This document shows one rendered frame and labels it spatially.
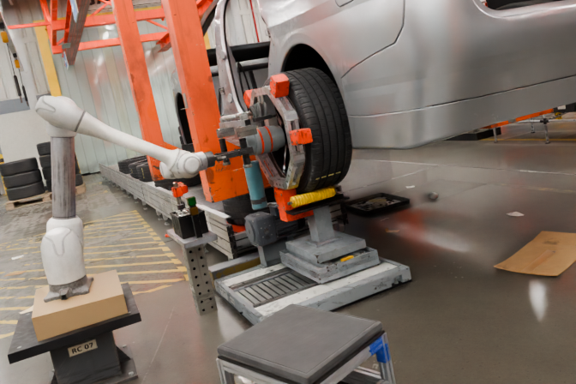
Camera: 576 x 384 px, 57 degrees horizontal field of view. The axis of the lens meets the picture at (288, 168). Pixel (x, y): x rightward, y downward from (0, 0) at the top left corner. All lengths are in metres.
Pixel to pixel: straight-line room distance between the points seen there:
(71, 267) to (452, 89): 1.71
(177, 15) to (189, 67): 0.30
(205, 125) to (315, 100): 0.81
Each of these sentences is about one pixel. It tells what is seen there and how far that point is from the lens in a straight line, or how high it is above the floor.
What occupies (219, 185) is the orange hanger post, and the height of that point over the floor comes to 0.61.
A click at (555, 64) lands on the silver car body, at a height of 0.97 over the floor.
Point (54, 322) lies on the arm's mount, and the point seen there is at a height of 0.35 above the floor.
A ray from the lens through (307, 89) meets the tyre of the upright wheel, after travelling 2.62.
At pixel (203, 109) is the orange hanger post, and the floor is 1.07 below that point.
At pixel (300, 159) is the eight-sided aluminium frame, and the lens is 2.57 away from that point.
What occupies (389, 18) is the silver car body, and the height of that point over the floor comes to 1.27.
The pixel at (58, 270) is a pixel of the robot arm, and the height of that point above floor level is 0.52.
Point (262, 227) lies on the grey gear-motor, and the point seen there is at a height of 0.34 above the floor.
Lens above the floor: 1.05
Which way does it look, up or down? 8 degrees down
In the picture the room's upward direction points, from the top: 11 degrees counter-clockwise
